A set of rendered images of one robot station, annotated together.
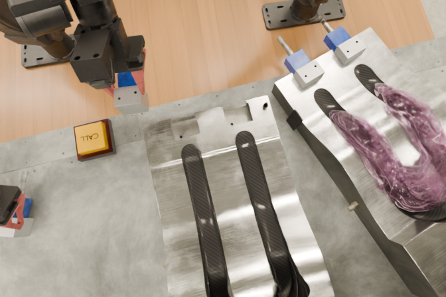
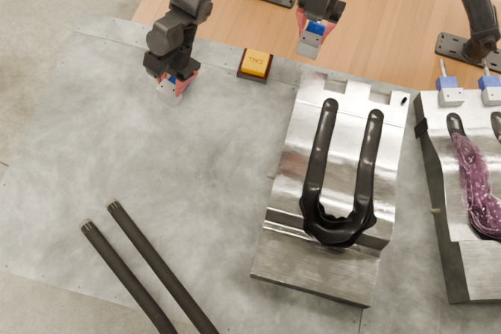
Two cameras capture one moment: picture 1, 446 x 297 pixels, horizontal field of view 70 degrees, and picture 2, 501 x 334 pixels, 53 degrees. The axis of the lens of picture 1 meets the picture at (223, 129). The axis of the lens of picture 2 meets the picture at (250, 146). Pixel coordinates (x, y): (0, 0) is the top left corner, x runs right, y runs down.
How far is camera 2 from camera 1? 0.64 m
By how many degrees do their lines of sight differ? 10
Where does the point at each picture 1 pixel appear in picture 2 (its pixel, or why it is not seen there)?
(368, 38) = not seen: outside the picture
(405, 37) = not seen: outside the picture
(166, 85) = (329, 54)
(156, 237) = (267, 158)
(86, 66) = (314, 1)
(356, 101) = (479, 136)
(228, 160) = (356, 123)
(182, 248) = (294, 162)
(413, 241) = (469, 244)
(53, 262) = (183, 135)
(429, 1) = not seen: outside the picture
